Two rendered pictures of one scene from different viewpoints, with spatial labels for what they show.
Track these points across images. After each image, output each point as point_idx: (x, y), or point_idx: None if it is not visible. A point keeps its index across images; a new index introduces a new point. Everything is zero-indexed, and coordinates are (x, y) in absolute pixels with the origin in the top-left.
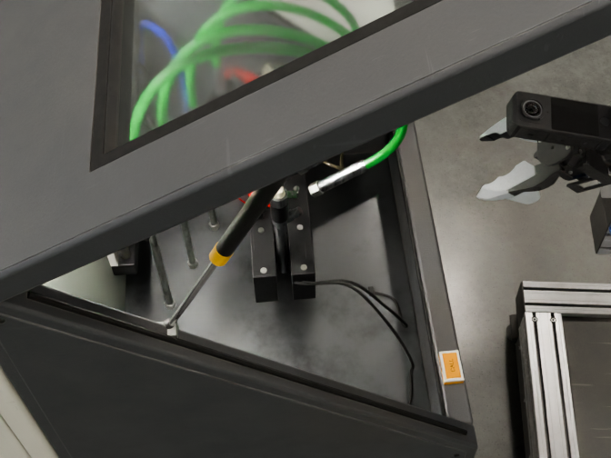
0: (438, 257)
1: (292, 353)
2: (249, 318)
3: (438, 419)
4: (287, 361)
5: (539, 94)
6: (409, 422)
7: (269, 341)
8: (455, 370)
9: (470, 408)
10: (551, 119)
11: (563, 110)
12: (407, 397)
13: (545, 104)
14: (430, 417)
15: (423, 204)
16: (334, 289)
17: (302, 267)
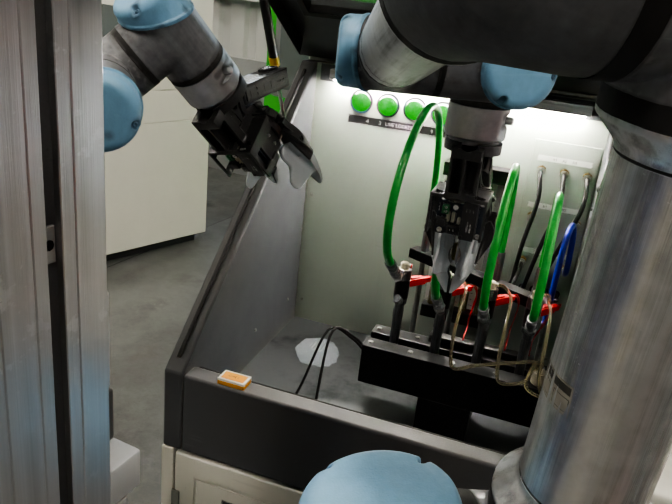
0: (341, 419)
1: (331, 392)
2: (374, 385)
3: (195, 331)
4: (326, 388)
5: (276, 71)
6: (200, 297)
7: (349, 386)
8: (229, 376)
9: (195, 380)
10: (254, 74)
11: (257, 76)
12: None
13: (267, 72)
14: (198, 322)
15: (406, 435)
16: None
17: (370, 340)
